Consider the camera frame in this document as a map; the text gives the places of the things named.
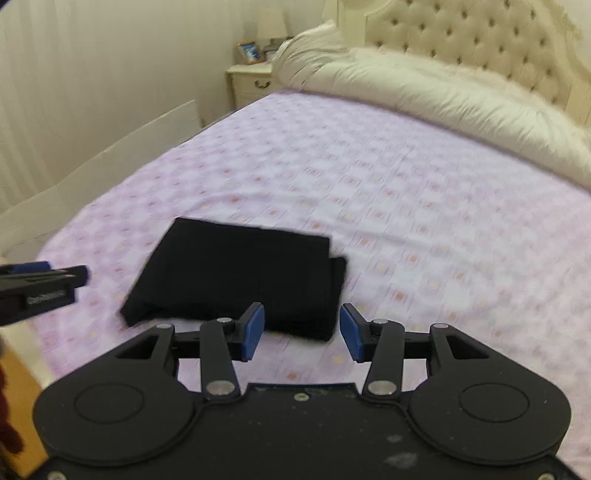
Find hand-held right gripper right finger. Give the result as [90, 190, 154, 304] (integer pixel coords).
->
[339, 303, 492, 402]

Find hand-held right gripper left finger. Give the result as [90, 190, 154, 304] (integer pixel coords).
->
[113, 302, 266, 402]

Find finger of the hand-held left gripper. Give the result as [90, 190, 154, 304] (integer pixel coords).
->
[18, 265, 90, 291]
[0, 261, 52, 278]

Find black pants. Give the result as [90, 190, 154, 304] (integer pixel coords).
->
[120, 217, 348, 342]

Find pink checked bed sheet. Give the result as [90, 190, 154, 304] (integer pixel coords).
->
[30, 90, 591, 480]

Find white curtain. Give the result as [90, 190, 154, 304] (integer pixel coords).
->
[0, 0, 241, 217]

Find cream nightstand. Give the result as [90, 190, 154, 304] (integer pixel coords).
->
[225, 61, 278, 112]

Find cream white duvet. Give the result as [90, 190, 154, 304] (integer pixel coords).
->
[270, 19, 591, 190]

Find white table lamp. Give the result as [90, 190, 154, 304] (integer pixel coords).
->
[255, 7, 291, 49]

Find cream tufted headboard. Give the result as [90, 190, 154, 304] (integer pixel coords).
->
[321, 0, 591, 127]

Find white bed side rail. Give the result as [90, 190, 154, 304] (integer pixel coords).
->
[0, 98, 202, 254]

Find blue picture frame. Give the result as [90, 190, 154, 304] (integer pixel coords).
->
[236, 40, 265, 65]

